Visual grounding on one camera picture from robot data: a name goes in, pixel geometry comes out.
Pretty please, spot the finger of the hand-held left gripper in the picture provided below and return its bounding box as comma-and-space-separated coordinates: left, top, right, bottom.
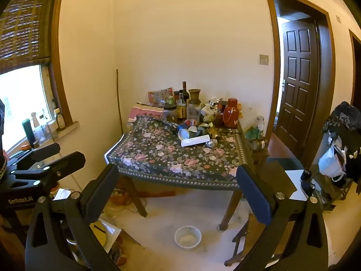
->
8, 152, 86, 195
8, 143, 61, 167

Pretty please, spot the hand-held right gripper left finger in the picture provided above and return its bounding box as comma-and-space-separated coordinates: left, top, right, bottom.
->
25, 163, 120, 271

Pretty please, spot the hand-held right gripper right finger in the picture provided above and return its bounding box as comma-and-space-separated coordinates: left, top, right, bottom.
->
235, 164, 329, 271

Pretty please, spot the white long box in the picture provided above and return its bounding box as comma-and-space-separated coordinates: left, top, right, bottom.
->
180, 135, 211, 147

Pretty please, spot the white plastic bucket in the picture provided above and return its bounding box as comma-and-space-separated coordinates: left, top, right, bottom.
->
174, 226, 202, 251

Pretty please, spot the dark green bottle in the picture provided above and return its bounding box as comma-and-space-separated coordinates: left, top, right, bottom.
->
22, 119, 36, 149

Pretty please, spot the amber honey bottle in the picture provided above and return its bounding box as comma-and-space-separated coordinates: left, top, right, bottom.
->
53, 108, 66, 131

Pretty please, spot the small wooden side table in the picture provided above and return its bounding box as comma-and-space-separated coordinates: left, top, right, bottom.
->
248, 140, 272, 166

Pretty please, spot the wooden folding chair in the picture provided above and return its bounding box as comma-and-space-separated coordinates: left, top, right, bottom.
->
224, 213, 284, 267

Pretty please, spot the dark doormat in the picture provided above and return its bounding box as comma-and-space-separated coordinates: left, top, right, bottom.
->
266, 158, 304, 171

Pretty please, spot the gold lid jar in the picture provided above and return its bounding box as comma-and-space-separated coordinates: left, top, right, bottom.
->
250, 137, 267, 150

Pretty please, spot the green plastic bag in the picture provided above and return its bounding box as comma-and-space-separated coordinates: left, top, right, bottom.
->
245, 126, 264, 139

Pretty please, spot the thin wooden stick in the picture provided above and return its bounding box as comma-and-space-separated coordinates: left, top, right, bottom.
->
116, 69, 125, 135

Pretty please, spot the red thermos jug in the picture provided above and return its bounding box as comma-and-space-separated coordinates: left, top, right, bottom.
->
223, 98, 240, 128

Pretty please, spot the white plastic bag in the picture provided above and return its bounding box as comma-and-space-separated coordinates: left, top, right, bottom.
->
318, 144, 346, 182

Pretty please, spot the pink cloth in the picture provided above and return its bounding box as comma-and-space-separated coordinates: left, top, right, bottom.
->
128, 106, 164, 123

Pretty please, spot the tall clear glass jar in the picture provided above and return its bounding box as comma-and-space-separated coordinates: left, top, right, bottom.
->
187, 102, 201, 122

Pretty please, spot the black lid glass jar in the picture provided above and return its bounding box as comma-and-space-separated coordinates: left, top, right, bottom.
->
164, 104, 178, 123

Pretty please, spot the floral printed box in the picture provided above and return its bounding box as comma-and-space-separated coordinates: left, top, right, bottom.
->
148, 87, 173, 108

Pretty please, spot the clear bottle yellow label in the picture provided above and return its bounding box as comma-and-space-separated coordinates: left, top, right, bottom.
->
176, 90, 187, 119

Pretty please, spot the brown wooden door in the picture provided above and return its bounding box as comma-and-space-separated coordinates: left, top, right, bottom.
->
275, 18, 320, 154

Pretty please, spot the dark patterned cloth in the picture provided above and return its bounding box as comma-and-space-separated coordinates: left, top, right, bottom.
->
324, 101, 361, 132

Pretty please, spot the dark wine bottle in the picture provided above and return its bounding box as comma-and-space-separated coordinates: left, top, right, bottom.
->
181, 81, 190, 119

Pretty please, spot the bamboo window blind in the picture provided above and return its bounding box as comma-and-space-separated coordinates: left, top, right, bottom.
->
0, 0, 62, 70

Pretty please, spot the wooden window frame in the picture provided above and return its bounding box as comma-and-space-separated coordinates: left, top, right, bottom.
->
50, 0, 73, 132

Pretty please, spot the brown door frame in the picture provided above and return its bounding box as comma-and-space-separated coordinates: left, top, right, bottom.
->
263, 0, 337, 170

